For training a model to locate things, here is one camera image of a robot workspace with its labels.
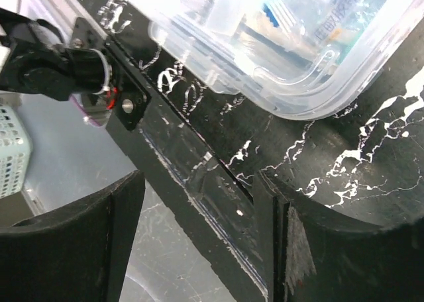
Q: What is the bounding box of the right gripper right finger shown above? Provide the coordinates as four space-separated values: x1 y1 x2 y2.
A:
253 172 423 301

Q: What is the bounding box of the clear plastic medicine kit box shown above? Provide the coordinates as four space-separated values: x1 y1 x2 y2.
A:
128 0 423 121

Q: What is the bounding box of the mint green plastic basket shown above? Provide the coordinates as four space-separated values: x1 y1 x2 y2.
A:
0 104 32 198

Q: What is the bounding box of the teal tape packet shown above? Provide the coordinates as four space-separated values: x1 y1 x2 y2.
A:
262 0 387 64

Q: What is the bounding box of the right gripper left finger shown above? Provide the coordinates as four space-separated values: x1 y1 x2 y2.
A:
1 170 145 301

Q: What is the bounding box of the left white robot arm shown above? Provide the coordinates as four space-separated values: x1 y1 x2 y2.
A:
1 9 112 101

